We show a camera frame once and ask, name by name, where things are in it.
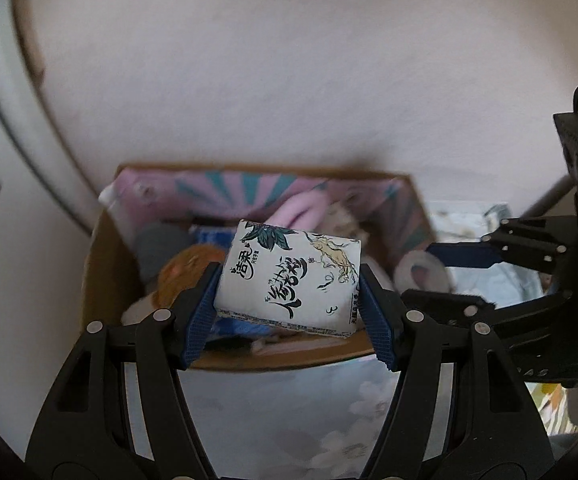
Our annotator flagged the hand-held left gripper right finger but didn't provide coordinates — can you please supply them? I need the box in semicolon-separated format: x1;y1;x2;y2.
356;262;555;480

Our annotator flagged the blue packet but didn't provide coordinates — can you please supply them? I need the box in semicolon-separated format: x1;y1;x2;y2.
189;225;270;337

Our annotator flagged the yellow leaf-print cloth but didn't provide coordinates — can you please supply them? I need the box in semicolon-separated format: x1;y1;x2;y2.
524;382;576;436

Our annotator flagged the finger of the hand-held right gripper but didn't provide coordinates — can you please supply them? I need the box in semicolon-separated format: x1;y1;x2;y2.
426;216;577;273
400;287;572;341

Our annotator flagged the floral blanket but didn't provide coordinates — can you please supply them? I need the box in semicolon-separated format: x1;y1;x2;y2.
176;202;537;480

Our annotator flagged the white printed tissue packet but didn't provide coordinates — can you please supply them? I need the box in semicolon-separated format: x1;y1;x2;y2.
213;219;362;337

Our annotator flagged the grey fluffy cloth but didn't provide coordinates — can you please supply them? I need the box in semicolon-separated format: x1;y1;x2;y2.
134;222;195;291

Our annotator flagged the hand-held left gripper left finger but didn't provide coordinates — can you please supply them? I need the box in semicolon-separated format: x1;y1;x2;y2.
25;260;225;480

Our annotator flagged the wooden wall block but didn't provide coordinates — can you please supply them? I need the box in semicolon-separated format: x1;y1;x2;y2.
16;24;48;82

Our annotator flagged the pink fluffy cloth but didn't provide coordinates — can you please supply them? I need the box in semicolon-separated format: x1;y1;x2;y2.
269;192;332;233

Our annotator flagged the white tape roll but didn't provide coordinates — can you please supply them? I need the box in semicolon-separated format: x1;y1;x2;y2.
394;250;453;294

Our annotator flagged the pink teal striped paper liner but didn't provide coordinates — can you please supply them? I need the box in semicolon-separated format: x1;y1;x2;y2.
101;167;420;261

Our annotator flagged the brown cardboard box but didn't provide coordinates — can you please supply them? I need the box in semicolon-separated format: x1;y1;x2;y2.
80;162;437;372

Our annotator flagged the orange round plush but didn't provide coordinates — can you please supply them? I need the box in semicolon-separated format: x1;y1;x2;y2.
156;245;227;311

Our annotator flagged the white door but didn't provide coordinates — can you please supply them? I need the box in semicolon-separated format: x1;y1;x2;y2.
0;0;100;401

